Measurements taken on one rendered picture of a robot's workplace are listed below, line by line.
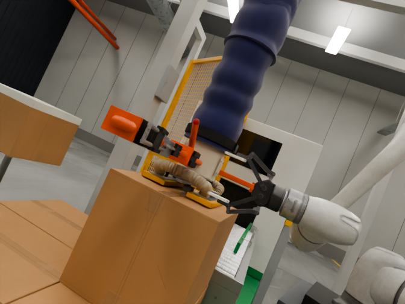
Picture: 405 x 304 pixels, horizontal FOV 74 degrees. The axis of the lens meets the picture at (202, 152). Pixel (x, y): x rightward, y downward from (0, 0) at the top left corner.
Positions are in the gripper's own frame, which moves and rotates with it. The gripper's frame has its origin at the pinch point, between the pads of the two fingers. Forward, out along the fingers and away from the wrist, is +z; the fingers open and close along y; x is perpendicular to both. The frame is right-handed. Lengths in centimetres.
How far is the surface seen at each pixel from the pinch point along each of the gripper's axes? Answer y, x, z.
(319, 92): -420, 952, -55
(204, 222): 14.9, -4.5, -2.1
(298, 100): -366, 949, 3
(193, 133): -8.8, 1.7, 13.8
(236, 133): -17.3, 22.4, 4.2
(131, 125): -2.0, -39.0, 11.9
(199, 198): 10.7, 8.9, 5.0
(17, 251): 52, -4, 53
